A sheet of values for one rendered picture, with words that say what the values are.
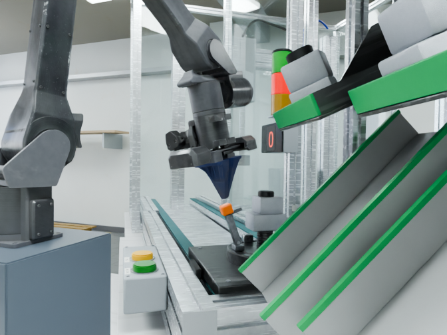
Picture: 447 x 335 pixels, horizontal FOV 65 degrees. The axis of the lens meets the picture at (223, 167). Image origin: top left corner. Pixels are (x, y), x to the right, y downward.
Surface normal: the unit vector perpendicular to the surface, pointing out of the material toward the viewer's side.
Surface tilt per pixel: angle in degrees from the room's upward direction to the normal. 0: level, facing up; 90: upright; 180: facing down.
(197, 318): 90
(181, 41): 134
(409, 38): 115
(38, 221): 90
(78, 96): 90
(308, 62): 103
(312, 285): 90
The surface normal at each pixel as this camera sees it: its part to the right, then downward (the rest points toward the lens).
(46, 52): 0.76, 0.03
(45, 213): 0.93, 0.02
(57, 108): 0.70, -0.48
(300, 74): -0.38, 0.23
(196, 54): -0.48, 0.70
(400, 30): -0.91, 0.41
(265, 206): 0.28, 0.03
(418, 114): -0.36, 0.01
